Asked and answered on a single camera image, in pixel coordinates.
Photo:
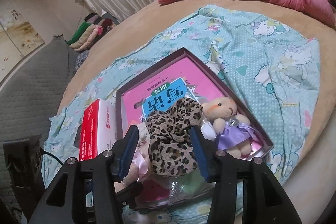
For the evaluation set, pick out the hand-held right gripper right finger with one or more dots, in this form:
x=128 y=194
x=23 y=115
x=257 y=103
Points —
x=202 y=155

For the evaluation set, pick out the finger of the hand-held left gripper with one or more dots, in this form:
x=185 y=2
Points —
x=131 y=193

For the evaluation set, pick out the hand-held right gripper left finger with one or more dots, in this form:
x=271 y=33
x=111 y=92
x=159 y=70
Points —
x=128 y=153

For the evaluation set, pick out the plush toy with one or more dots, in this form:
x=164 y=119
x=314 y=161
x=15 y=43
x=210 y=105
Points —
x=139 y=161

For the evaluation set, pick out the mint green item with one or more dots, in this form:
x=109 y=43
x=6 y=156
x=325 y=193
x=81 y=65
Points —
x=194 y=183

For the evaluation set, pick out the leopard print scrunchie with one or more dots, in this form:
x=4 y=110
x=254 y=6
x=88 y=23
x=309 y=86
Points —
x=170 y=134

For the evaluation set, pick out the teddy bear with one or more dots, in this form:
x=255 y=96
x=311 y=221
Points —
x=228 y=124

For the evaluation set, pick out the dark purple cardboard box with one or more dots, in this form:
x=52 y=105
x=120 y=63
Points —
x=210 y=74

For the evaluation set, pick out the red tissue pack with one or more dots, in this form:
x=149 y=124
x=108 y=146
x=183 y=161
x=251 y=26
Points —
x=95 y=129

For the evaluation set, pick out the small black box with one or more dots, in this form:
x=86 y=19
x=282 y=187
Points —
x=77 y=140

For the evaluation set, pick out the grey quilted sofa cover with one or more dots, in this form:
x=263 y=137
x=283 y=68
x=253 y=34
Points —
x=29 y=98

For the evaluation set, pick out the pink book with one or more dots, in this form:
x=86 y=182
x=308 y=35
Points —
x=168 y=74

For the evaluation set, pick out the light blue printed blanket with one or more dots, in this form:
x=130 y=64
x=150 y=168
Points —
x=262 y=56

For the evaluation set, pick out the stack of folded clothes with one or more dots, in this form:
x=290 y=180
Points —
x=89 y=29

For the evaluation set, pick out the wall painting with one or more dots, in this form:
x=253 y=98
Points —
x=18 y=37

